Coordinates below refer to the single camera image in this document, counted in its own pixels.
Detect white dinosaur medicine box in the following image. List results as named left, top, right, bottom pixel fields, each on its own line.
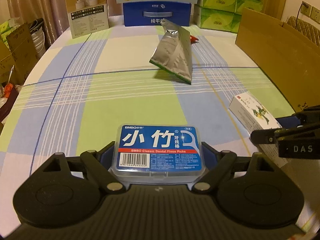
left=229, top=92, right=288, bottom=168

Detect green tissue pack bundle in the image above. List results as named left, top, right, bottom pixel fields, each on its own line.
left=194, top=0, right=264, bottom=33

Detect white humidifier product box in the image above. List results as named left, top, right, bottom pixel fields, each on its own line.
left=65, top=0, right=109, bottom=38

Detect red candy wrapper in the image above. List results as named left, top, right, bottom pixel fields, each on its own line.
left=190, top=35, right=199, bottom=44

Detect clear plastic floss box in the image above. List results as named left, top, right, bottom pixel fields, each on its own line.
left=111, top=124, right=206, bottom=184

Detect dark blue milk carton box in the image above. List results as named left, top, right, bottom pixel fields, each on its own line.
left=123, top=1, right=191, bottom=27

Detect checked tablecloth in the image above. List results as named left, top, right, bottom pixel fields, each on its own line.
left=1, top=16, right=293, bottom=236

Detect wall power socket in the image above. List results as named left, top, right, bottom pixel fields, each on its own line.
left=310, top=7, right=320, bottom=23
left=300, top=1, right=312, bottom=17

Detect pink curtain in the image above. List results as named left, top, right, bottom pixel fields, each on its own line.
left=7, top=0, right=123, bottom=46

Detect quilted beige chair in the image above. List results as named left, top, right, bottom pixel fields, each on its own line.
left=286, top=16, right=320, bottom=47

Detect brown cardboard box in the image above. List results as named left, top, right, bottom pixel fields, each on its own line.
left=235, top=8, right=319, bottom=112

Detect brown cardboard boxes stack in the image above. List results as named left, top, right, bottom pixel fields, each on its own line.
left=1, top=18, right=46, bottom=85

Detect silver foil pouch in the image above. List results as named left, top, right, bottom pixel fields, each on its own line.
left=149, top=18, right=193, bottom=85

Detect black charger cable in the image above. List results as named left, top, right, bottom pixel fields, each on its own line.
left=294, top=2, right=308, bottom=29

